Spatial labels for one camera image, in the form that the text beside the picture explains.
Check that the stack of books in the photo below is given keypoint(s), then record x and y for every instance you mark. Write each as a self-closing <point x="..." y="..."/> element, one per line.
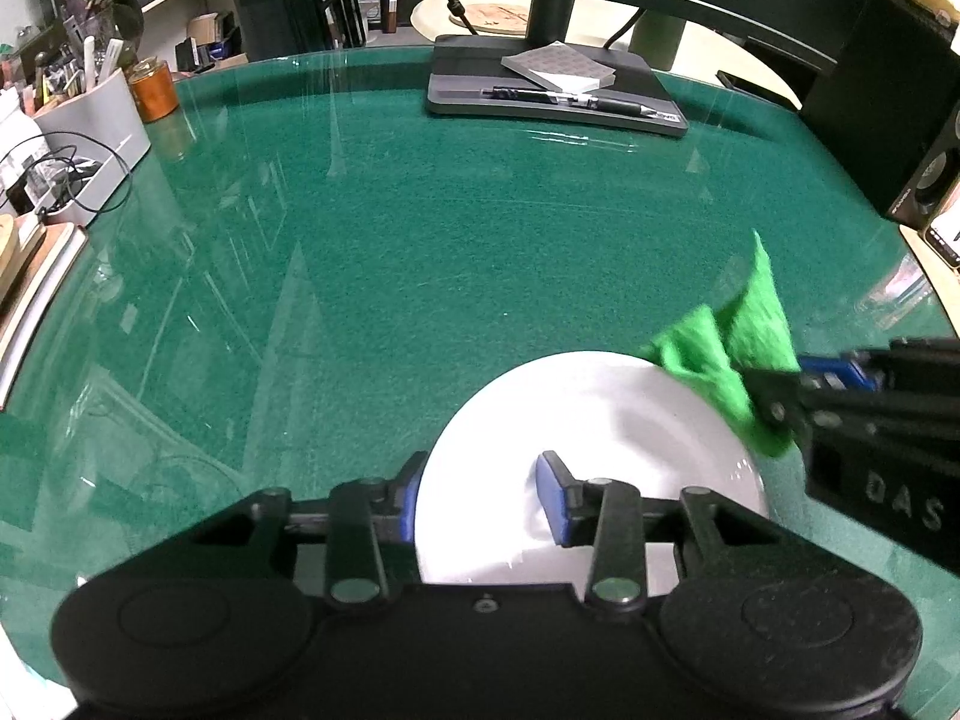
<point x="45" y="255"/>

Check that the tan mouse pad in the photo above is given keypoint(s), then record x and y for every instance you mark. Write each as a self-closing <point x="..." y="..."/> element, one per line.
<point x="937" y="281"/>

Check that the bundle of pens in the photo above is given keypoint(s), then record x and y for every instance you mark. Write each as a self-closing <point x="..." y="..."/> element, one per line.
<point x="90" y="64"/>

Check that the black speaker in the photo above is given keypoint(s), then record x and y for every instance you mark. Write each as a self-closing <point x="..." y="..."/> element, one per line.
<point x="862" y="90"/>

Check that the round wooden tray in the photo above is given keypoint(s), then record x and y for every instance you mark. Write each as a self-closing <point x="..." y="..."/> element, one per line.
<point x="7" y="247"/>

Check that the smartphone with lit screen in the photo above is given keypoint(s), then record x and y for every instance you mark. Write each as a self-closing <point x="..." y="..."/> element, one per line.
<point x="949" y="236"/>

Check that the black pen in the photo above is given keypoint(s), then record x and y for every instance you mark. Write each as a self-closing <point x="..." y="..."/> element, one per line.
<point x="622" y="105"/>

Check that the bright green cleaning cloth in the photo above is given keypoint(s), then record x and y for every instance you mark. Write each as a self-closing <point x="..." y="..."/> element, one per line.
<point x="757" y="315"/>

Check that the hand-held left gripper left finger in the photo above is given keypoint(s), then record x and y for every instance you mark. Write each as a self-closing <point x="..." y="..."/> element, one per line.
<point x="410" y="510"/>

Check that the orange jar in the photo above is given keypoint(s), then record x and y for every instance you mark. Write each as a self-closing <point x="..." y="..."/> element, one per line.
<point x="154" y="94"/>

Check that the grey green cylinder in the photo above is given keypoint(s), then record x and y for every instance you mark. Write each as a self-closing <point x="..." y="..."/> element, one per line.
<point x="658" y="45"/>

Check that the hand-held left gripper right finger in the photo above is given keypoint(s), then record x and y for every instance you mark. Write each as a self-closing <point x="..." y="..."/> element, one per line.
<point x="551" y="502"/>

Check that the round wooden disc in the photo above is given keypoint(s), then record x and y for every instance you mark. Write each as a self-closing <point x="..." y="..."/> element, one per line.
<point x="495" y="15"/>

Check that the white round plate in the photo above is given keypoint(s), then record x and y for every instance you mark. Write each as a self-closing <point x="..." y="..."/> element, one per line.
<point x="600" y="420"/>

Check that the grey sticky note pad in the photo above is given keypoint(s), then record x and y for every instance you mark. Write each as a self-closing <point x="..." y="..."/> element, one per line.
<point x="555" y="60"/>

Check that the black flat phone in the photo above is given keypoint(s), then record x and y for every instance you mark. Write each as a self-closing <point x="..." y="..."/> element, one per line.
<point x="750" y="86"/>

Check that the grey desk organizer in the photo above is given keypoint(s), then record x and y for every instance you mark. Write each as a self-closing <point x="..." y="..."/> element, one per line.
<point x="97" y="127"/>

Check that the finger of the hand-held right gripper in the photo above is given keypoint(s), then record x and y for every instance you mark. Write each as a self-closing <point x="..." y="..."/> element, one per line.
<point x="836" y="373"/>
<point x="776" y="397"/>

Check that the grey monitor stand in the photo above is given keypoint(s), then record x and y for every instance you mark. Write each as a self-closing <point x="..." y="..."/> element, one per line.
<point x="465" y="90"/>

